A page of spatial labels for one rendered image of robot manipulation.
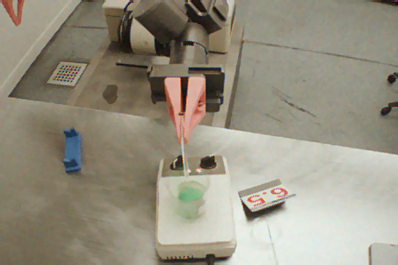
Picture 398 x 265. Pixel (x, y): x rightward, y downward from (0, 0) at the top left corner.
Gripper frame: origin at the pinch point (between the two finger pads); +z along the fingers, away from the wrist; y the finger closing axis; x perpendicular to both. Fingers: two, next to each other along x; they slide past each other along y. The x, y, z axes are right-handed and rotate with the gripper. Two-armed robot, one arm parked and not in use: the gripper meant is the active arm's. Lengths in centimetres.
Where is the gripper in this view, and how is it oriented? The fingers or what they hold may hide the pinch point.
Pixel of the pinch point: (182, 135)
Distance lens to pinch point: 38.9
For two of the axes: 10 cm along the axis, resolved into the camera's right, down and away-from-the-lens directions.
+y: 10.0, 0.2, -0.3
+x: 0.2, 6.0, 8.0
